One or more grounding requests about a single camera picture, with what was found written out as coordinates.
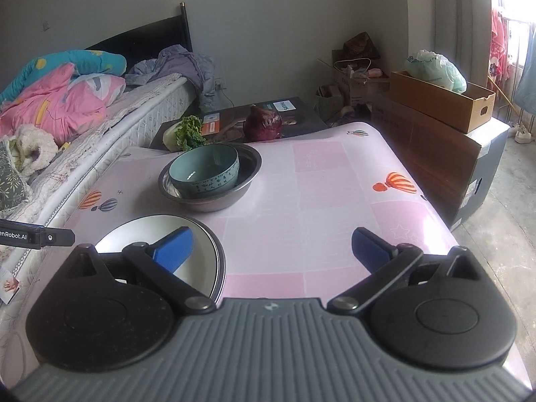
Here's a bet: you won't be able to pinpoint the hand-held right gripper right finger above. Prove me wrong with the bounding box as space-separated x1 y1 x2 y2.
327 227 488 315

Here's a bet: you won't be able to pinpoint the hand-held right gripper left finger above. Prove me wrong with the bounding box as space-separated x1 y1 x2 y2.
67 226 216 316

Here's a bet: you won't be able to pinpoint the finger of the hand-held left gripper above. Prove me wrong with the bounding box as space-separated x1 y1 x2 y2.
40 226 76 248

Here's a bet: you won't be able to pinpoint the white ceramic plate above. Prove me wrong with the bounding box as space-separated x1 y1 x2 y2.
95 215 219 298

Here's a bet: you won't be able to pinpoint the shallow steel plate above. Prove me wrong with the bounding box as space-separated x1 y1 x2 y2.
94 213 227 305
95 214 224 301

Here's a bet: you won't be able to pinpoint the steel bowl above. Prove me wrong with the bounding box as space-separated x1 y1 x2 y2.
158 142 263 213
161 143 260 199

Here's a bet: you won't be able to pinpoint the blue ceramic bowl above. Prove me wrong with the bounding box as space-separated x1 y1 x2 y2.
169 143 240 199

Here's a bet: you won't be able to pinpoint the green leaf-print pillow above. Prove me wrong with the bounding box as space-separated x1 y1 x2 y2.
0 140 33 214

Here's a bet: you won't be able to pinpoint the white photo card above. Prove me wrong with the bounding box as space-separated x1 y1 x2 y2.
0 270 21 304

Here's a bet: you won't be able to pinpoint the pink printed tablecloth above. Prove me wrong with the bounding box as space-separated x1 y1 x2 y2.
63 121 528 386

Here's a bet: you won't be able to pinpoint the white fluffy cloth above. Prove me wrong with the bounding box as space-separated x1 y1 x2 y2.
6 123 57 177

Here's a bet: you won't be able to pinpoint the green leafy cabbage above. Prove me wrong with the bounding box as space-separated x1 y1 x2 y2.
163 115 206 152

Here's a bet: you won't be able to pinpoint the white quilted mattress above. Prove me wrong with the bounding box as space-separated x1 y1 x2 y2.
0 73 197 331

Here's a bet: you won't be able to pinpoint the pink and blue quilt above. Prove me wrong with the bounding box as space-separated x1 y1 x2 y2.
0 49 127 145

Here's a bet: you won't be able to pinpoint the dark flat printed box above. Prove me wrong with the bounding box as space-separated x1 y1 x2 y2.
148 96 329 151

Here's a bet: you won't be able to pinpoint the green paper bag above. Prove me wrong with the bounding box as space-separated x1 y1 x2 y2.
315 85 346 123

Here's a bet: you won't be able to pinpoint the red onion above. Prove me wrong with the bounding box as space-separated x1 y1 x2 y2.
244 105 283 142

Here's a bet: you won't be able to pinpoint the open cardboard box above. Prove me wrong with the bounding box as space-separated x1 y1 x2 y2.
331 48 392 110

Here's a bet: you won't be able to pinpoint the long cardboard box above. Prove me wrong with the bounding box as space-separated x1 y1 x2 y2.
389 70 497 134

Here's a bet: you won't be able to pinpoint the grey crumpled clothes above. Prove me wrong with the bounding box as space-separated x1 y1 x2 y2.
125 46 216 97

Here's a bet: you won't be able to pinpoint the pale green plastic bag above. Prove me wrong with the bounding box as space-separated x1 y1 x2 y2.
404 49 467 93

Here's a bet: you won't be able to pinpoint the white shoes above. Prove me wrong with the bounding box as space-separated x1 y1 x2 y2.
508 123 536 144

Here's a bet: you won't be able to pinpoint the brown crumpled bag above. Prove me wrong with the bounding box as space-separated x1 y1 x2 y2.
343 32 381 60

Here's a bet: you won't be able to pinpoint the yellow stick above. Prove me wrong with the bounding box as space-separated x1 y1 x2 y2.
487 75 521 115

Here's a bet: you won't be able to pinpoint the black headboard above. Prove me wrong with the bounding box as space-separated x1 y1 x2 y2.
86 2 194 57

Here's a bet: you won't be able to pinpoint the blue dotted hanging blanket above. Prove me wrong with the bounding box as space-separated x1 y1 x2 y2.
513 21 536 116

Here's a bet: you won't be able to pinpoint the pink hanging garment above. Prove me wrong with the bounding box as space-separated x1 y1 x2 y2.
488 6 524 88

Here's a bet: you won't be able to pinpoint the white curtain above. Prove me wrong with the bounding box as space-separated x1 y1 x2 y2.
431 0 495 80

